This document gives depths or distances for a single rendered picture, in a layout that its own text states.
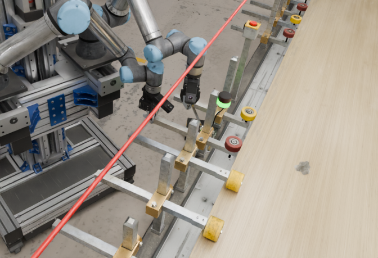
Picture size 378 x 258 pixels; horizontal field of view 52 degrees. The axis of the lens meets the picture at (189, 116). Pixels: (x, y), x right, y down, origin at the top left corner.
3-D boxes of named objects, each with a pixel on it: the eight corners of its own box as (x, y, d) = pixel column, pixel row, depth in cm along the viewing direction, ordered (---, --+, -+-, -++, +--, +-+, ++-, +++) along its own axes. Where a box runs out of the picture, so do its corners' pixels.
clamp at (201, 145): (193, 146, 185) (194, 139, 181) (203, 130, 194) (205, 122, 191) (204, 151, 183) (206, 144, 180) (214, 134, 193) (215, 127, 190)
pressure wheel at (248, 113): (241, 133, 200) (246, 117, 192) (234, 123, 205) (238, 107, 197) (254, 130, 203) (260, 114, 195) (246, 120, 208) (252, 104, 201)
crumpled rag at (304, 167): (304, 177, 169) (306, 173, 167) (292, 167, 172) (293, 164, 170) (315, 168, 174) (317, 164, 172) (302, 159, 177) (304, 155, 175)
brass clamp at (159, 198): (143, 212, 142) (144, 204, 139) (160, 186, 152) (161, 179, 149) (158, 219, 141) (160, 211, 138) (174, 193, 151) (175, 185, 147)
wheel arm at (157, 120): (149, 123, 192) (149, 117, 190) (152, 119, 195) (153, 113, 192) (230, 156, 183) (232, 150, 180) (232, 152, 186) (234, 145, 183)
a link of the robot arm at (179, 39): (159, 32, 161) (178, 44, 156) (178, 25, 168) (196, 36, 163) (157, 49, 166) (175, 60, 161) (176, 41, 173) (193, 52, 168)
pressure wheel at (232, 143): (219, 159, 184) (223, 143, 176) (224, 148, 190) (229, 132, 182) (234, 166, 182) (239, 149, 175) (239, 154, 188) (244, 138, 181)
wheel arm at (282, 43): (229, 30, 285) (231, 25, 282) (231, 27, 287) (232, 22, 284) (286, 48, 275) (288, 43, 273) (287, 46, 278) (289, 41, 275)
